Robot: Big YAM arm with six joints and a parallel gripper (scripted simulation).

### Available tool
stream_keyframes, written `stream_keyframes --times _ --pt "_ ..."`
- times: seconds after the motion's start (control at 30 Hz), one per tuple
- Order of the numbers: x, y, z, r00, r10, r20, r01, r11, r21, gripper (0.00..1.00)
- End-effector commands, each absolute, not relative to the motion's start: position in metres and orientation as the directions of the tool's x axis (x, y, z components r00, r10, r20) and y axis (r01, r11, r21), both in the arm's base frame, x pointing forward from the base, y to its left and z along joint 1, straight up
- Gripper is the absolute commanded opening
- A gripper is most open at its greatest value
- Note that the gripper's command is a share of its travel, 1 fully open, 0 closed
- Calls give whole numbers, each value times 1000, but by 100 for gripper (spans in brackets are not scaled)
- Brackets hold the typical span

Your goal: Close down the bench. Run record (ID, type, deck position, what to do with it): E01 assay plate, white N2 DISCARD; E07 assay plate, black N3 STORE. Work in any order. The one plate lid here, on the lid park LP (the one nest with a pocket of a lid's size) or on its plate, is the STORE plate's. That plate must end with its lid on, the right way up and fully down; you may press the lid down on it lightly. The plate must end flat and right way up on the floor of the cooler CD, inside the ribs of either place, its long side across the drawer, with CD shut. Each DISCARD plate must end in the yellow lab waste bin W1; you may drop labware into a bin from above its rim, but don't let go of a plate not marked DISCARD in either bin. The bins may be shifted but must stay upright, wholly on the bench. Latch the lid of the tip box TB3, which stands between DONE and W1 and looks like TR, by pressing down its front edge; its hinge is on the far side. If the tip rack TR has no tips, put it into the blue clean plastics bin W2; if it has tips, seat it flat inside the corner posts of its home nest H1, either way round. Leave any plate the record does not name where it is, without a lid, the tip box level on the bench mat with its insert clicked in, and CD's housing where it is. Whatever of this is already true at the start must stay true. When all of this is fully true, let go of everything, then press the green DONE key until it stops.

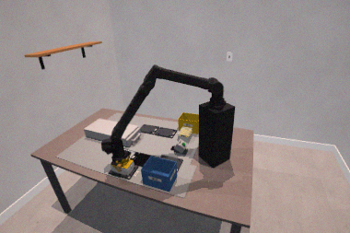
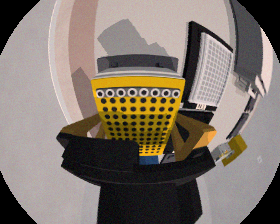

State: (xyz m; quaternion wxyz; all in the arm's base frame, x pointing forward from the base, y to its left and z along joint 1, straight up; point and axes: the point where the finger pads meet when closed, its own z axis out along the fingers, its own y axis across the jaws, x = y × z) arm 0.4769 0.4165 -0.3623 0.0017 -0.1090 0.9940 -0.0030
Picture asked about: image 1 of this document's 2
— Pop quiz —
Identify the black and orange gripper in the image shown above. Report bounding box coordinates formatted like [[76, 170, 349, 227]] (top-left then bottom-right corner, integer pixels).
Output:
[[111, 148, 131, 172]]

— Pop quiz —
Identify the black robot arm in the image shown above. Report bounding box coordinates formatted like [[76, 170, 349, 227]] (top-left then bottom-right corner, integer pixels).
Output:
[[101, 64, 226, 158]]

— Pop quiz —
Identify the yellow open-top bin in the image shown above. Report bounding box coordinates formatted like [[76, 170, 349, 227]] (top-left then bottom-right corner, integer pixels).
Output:
[[178, 112, 199, 134]]

